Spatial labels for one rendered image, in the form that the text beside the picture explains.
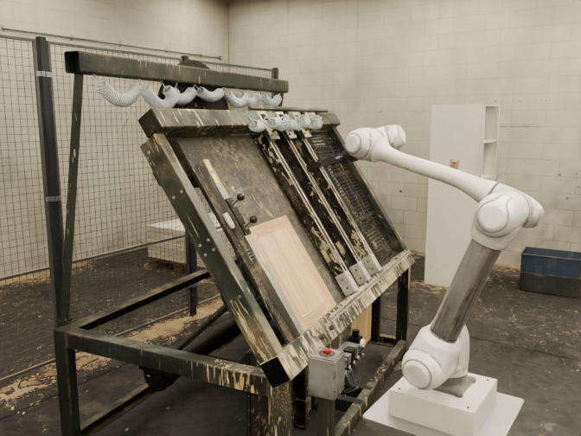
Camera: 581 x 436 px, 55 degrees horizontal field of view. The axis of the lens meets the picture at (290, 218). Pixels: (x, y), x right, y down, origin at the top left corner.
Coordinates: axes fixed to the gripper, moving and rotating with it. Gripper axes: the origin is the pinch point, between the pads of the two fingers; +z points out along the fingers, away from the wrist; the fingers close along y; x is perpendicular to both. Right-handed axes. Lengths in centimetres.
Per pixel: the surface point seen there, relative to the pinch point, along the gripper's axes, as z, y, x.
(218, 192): 53, 9, -4
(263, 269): 43, 8, 37
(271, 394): 39, 33, 87
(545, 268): 39, -423, 174
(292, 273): 47, -17, 46
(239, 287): 37, 32, 38
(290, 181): 60, -60, 0
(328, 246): 50, -61, 43
